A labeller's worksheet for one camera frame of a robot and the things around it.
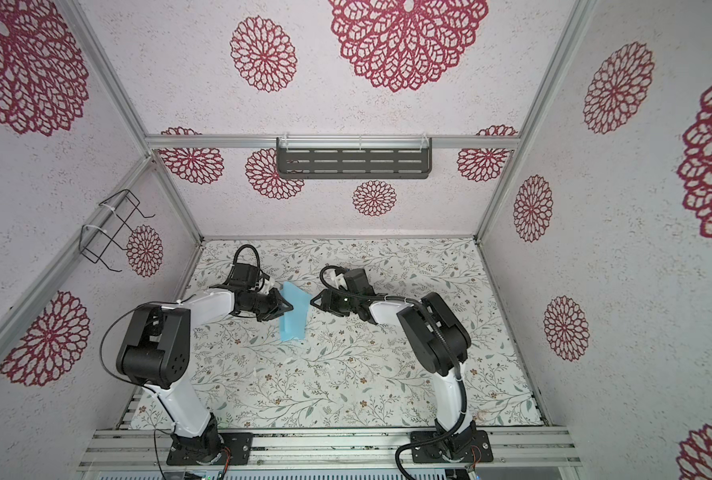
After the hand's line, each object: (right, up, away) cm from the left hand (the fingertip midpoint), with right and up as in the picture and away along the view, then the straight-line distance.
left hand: (292, 311), depth 95 cm
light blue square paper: (+1, -3, -2) cm, 4 cm away
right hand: (+8, +4, -2) cm, 9 cm away
